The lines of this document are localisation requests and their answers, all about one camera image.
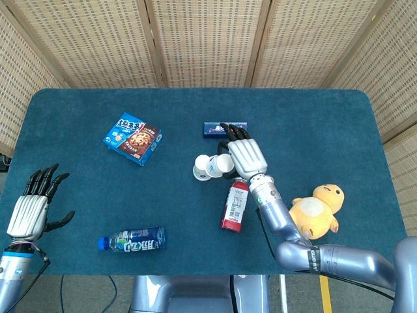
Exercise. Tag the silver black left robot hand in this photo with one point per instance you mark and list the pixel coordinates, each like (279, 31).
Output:
(27, 212)

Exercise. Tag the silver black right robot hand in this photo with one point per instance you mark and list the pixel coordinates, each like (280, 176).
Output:
(247, 156)

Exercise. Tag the white floral paper cup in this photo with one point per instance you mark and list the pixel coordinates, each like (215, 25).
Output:
(200, 168)
(224, 162)
(213, 168)

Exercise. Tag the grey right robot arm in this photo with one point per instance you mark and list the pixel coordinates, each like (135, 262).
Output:
(280, 221)

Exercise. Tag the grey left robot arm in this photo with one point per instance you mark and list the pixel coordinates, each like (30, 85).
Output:
(13, 274)

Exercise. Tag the long dark blue box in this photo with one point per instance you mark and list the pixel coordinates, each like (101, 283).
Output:
(211, 129)

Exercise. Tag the red drink bottle white label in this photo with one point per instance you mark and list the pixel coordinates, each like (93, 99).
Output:
(234, 205)

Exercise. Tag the yellow plush duck toy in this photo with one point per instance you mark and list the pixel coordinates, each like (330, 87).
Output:
(312, 212)

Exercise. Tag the teal table cloth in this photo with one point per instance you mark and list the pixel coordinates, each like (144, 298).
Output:
(81, 130)

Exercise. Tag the blue sports drink bottle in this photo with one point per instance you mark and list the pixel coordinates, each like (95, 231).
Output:
(137, 241)

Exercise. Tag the blue cookie box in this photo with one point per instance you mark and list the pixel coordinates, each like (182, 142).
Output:
(130, 140)

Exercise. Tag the woven bamboo folding screen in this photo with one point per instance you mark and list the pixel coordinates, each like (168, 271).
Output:
(208, 42)

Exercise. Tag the white table leg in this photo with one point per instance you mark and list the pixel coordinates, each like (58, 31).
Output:
(283, 293)

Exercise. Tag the grey robot torso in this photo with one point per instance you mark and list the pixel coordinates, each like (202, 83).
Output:
(195, 293)

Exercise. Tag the yellow floor tape strip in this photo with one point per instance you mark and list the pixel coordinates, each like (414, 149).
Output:
(325, 293)

